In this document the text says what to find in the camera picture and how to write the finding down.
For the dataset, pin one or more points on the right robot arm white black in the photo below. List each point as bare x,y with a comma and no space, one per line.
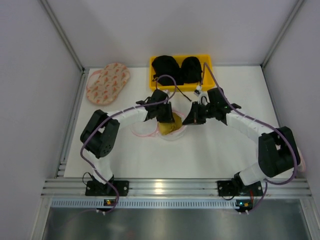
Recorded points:
277,151

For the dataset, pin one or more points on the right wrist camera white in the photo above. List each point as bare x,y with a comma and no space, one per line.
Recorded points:
200,93

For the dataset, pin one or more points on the slotted cable duct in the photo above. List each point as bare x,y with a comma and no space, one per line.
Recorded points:
144,203

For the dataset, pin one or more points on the yellow plastic bin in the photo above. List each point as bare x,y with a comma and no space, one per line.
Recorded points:
166,82

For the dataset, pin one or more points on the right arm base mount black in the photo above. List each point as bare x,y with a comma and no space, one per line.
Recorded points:
236,188

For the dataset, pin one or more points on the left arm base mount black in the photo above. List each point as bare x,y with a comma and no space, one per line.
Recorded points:
95,188

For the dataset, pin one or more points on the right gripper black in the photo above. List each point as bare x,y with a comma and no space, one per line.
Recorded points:
197,113

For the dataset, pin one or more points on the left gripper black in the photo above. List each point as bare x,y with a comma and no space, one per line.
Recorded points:
164,114

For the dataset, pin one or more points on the aluminium rail front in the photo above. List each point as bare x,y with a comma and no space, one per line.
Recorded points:
171,188

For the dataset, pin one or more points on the yellow bra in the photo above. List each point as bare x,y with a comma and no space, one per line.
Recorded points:
167,128

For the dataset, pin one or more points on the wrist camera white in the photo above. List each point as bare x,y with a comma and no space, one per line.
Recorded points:
200,93
168,96

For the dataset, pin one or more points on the patterned beige laundry bag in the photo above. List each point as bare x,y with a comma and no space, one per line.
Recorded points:
104,85

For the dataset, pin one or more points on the black bra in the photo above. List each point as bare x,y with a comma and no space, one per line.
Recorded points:
190,71

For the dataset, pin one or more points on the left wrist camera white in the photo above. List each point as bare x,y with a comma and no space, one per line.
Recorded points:
168,96

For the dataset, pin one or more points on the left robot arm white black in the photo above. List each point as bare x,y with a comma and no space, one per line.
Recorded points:
100,133

